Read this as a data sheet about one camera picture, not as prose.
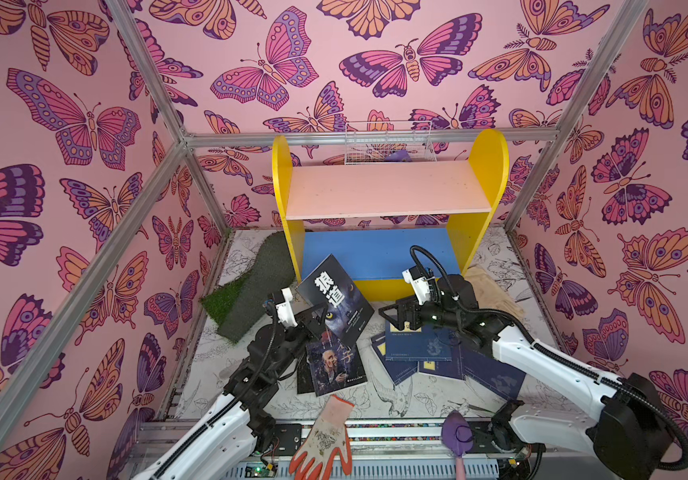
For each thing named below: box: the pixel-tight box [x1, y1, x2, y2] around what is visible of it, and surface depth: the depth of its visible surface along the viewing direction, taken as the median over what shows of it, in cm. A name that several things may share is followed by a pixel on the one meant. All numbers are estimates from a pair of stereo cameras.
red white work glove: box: [289, 395, 355, 480], surface depth 73 cm
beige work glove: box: [464, 265, 525, 320], surface depth 102 cm
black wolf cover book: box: [296, 254, 375, 346], surface depth 77 cm
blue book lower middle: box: [417, 359, 463, 380], surface depth 85 cm
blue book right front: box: [460, 346, 526, 401], surface depth 83 cm
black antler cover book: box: [297, 353, 315, 394], surface depth 84 cm
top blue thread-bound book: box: [385, 320, 453, 362], surface depth 87 cm
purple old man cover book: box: [306, 328, 368, 397], surface depth 85 cm
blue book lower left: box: [370, 331, 418, 386], surface depth 85 cm
